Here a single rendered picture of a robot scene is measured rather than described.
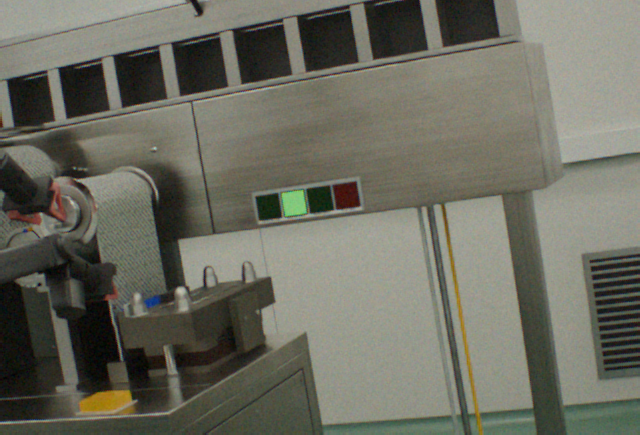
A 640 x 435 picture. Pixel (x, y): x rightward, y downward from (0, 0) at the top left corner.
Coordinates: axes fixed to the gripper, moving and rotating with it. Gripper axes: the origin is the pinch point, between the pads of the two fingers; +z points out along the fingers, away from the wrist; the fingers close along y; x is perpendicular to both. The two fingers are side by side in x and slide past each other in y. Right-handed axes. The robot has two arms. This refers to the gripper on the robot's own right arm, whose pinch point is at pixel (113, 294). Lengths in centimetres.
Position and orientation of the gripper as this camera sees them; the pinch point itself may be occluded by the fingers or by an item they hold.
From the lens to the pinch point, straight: 238.2
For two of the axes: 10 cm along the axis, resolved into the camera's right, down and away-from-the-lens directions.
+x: 0.2, -9.2, 4.0
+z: 3.8, 3.8, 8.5
